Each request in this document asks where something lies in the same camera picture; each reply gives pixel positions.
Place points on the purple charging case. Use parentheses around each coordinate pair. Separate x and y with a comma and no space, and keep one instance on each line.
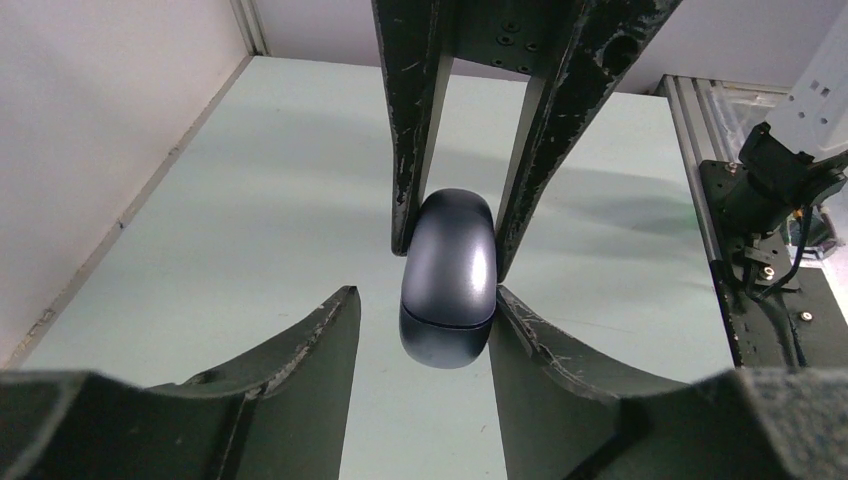
(448,290)

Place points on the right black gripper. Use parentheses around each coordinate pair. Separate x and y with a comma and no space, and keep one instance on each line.
(575,53)

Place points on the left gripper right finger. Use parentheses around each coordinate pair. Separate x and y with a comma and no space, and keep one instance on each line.
(568,411)

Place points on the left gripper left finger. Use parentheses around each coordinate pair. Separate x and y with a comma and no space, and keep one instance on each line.
(277,411)

